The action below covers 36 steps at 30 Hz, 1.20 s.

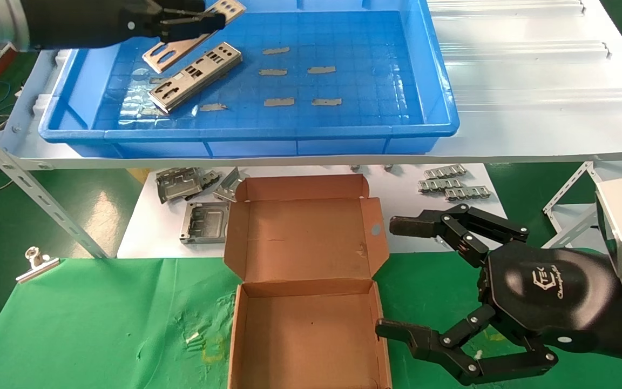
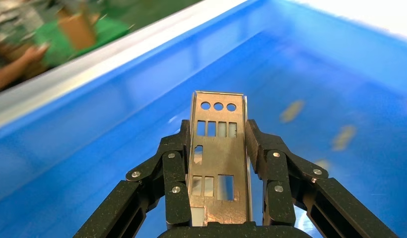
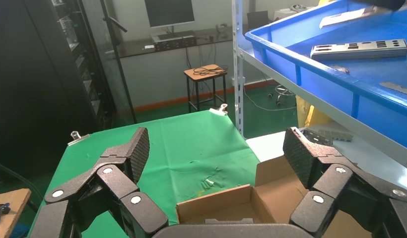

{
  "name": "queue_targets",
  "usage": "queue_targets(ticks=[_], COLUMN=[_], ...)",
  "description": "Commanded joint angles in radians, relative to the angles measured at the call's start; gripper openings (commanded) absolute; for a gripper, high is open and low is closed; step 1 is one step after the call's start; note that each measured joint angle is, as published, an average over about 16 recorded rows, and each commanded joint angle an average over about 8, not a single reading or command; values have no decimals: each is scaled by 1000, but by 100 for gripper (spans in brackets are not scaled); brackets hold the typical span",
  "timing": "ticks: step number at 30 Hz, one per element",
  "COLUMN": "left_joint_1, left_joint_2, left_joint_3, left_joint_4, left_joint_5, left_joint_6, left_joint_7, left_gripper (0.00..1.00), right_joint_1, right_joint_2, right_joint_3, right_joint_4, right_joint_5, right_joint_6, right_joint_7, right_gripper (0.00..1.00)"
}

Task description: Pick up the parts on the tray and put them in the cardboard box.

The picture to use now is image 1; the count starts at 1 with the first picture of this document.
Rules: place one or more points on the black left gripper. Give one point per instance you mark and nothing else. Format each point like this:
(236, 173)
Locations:
(111, 21)

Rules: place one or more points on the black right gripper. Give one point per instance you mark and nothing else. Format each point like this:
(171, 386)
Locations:
(548, 286)

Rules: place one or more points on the silver motherboard IO shield plate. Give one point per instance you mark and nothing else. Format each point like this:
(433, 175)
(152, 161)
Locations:
(197, 75)
(170, 53)

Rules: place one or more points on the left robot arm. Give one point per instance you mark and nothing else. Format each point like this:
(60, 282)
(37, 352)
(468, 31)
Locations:
(19, 24)

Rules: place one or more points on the open brown cardboard box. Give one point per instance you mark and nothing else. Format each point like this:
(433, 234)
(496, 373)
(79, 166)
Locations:
(305, 335)

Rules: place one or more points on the blue plastic tray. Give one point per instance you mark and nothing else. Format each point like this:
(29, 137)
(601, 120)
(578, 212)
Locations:
(343, 124)

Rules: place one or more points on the white flat board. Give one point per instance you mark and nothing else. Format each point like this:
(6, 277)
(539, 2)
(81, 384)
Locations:
(403, 194)

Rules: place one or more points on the grey ribbed metal strip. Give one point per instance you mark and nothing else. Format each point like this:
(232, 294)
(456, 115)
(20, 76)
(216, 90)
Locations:
(440, 185)
(467, 193)
(444, 172)

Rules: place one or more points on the small grey metal clip part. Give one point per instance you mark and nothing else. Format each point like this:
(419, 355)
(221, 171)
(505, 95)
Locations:
(211, 179)

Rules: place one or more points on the angled grey metal piece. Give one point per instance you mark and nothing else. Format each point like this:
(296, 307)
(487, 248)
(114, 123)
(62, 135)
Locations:
(229, 186)

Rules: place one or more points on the white ribbed profile strip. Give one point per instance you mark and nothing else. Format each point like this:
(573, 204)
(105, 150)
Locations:
(505, 6)
(543, 100)
(521, 51)

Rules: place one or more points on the white perforated diagonal brace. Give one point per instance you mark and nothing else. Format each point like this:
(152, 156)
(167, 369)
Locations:
(19, 173)

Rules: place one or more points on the silver binder clip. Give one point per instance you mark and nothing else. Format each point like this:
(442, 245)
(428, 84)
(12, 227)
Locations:
(35, 268)

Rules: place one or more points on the green table cloth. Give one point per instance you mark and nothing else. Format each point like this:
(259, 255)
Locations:
(100, 324)

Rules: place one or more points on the grey stamped metal bracket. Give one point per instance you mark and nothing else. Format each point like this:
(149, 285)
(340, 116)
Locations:
(178, 185)

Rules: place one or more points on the white perforated shelf frame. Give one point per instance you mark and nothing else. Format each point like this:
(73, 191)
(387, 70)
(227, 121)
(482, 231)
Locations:
(570, 189)

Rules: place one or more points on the square grey metal frame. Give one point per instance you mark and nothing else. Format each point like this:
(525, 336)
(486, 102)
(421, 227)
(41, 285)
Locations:
(205, 221)

